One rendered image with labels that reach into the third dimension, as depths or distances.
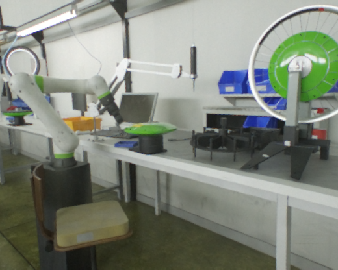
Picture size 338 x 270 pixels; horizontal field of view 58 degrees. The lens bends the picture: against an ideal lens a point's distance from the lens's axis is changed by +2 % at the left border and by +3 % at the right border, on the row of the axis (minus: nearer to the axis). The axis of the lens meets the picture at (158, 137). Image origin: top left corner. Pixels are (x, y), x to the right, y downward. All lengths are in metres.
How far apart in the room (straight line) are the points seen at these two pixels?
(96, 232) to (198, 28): 1.83
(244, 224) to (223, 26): 1.57
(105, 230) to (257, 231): 1.39
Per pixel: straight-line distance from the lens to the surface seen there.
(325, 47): 1.55
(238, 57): 2.43
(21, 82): 1.79
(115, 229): 1.58
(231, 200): 2.63
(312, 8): 1.61
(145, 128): 1.64
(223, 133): 1.63
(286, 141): 1.52
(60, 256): 2.22
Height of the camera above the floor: 1.30
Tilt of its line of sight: 10 degrees down
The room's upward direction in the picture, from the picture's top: 2 degrees counter-clockwise
